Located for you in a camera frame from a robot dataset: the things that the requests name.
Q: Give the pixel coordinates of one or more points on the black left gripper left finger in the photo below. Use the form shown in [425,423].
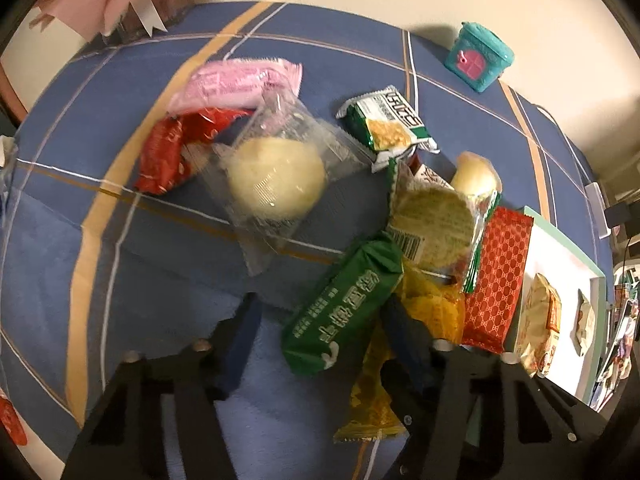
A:
[232,341]

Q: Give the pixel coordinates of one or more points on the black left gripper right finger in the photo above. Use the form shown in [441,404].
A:
[413,376]

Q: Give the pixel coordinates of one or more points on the yellow orange snack packet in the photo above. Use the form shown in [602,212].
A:
[421,308]

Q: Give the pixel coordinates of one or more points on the green mung bean biscuit packet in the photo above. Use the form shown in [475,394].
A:
[343,306]

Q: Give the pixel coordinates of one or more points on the cream white snack packet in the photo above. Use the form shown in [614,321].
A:
[585,325]

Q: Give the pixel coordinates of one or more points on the clear round bun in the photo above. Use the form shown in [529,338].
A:
[275,171]

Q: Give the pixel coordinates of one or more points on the red patterned snack packet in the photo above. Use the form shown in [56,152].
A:
[490,308]

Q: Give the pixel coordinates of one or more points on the orange white snack in tray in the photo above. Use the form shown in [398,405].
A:
[539,327]

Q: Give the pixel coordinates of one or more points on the red green rice cracker packet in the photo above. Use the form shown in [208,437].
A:
[437,228]

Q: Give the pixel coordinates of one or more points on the blue plaid tablecloth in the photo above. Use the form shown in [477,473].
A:
[207,232]

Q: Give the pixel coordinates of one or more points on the white tray with green rim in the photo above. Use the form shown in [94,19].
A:
[573,275]

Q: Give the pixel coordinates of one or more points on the small yellow cake piece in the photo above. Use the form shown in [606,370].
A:
[475,176]

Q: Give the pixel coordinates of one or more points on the red foil snack packet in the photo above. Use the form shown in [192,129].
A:
[162,165]

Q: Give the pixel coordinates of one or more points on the colourful clutter pile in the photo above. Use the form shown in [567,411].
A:
[621,332]

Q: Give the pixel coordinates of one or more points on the green white cracker packet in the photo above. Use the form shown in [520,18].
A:
[385,123]

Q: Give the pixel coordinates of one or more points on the white power strip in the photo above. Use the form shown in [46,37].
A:
[597,205]

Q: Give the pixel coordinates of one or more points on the black power adapter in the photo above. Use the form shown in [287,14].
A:
[617,214]

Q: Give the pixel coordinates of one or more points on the pink snack packet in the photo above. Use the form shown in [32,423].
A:
[235,83]

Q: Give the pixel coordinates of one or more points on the teal toy box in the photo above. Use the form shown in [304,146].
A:
[478,56]

